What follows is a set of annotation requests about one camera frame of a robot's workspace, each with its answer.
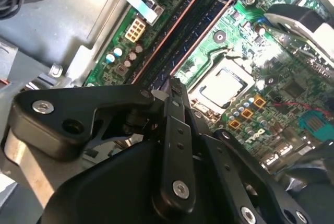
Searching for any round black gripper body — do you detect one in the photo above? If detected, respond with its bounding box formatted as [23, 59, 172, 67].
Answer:
[39, 140, 237, 224]

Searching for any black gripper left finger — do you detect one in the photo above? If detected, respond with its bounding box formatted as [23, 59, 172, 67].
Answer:
[1, 76, 196, 213]

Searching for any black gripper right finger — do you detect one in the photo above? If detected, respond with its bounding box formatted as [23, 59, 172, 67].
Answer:
[171, 77, 314, 224]

